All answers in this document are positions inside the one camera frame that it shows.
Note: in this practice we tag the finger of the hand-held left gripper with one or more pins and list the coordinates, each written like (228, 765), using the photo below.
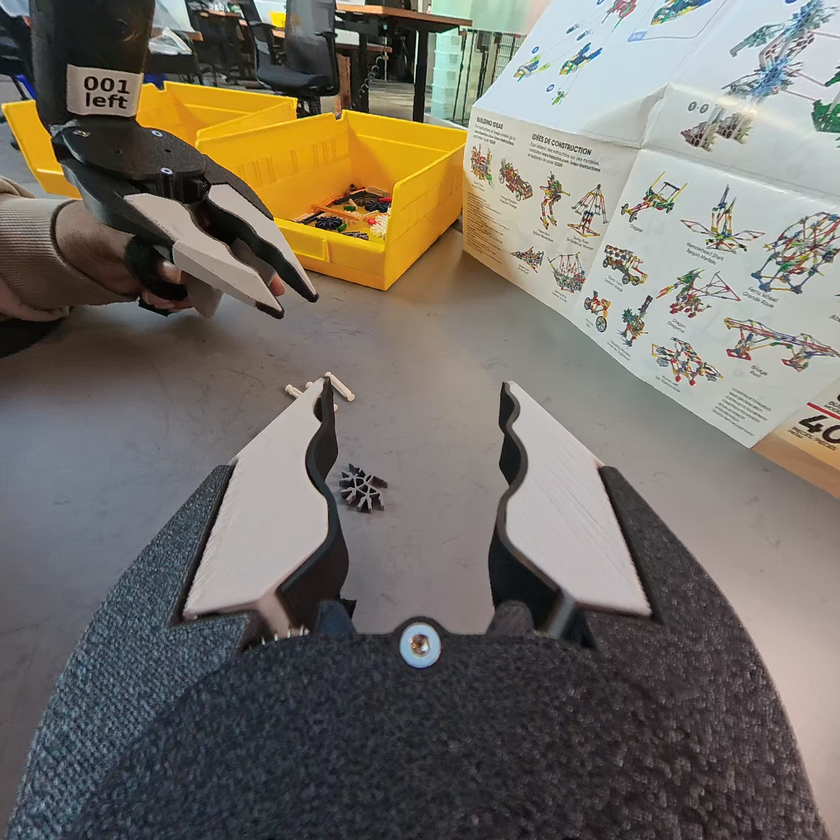
(210, 262)
(269, 236)

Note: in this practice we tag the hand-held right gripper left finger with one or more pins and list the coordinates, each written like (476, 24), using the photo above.
(262, 525)

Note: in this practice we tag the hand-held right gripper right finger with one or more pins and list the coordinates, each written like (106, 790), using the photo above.
(571, 525)

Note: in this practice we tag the pile of colourful building pieces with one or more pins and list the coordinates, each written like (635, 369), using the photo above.
(348, 213)

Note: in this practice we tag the short white rod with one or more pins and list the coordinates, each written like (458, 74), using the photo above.
(295, 389)
(340, 387)

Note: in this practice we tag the yellow plastic bin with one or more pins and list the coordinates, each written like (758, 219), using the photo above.
(420, 197)
(170, 105)

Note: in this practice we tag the grey desk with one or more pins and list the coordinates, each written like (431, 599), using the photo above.
(426, 341)

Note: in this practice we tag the person's left hand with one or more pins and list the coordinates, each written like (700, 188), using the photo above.
(92, 249)

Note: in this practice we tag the black office chair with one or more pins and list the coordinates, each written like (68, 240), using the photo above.
(216, 39)
(295, 52)

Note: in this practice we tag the building set cardboard box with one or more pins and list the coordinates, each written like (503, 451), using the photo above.
(800, 453)

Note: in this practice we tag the stack of clear storage boxes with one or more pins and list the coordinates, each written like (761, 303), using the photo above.
(453, 72)

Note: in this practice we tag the wooden table with black legs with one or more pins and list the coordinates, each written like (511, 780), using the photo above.
(407, 19)

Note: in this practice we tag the folded building instruction booklet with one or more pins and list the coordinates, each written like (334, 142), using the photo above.
(656, 131)

